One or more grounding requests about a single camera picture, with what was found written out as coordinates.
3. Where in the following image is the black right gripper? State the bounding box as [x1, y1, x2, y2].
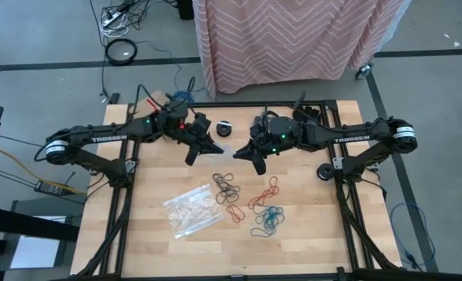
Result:
[232, 123, 276, 176]

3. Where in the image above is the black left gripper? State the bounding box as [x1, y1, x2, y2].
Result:
[173, 113, 226, 167]

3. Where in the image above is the pile of thin brown rubber bands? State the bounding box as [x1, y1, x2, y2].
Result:
[211, 173, 242, 205]

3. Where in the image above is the pile of teal rubber bands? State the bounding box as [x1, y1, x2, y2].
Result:
[250, 205, 286, 239]

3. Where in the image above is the stack of clear zipper bags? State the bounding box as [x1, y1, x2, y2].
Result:
[162, 183, 226, 240]

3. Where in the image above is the small black roll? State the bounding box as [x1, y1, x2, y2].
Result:
[317, 162, 337, 182]

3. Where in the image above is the pink chevron cloth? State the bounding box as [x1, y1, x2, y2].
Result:
[192, 0, 411, 100]

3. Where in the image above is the caster wheel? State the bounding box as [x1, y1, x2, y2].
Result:
[354, 62, 374, 81]

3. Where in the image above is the black box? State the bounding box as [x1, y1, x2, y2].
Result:
[176, 0, 195, 21]

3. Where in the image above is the white power strip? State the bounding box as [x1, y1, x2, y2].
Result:
[101, 10, 123, 27]

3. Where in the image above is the black furniture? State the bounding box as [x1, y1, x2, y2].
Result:
[0, 198, 80, 281]

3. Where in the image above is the coiled blue cable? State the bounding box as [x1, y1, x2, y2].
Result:
[172, 89, 197, 105]

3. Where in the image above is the white cable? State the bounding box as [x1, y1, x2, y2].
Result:
[99, 9, 132, 39]

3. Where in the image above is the blue floor cable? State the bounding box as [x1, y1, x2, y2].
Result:
[389, 201, 438, 272]

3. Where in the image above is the yellow cable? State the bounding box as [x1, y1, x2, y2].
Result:
[0, 144, 88, 195]

